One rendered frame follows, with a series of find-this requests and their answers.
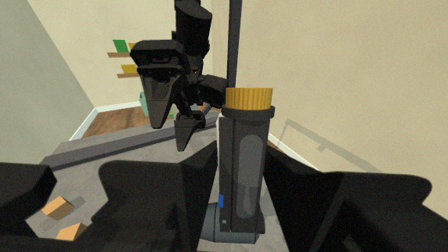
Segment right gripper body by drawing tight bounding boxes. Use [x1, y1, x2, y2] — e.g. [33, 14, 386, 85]
[129, 39, 206, 129]

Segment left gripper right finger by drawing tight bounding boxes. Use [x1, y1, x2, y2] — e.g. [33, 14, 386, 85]
[263, 145, 432, 252]

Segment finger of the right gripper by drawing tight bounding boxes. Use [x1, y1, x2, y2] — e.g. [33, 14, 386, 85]
[136, 65, 189, 129]
[174, 121, 204, 151]

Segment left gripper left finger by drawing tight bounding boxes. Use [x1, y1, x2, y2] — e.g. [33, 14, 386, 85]
[98, 140, 218, 250]

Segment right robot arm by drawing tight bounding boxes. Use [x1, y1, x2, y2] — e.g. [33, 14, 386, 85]
[172, 0, 229, 109]

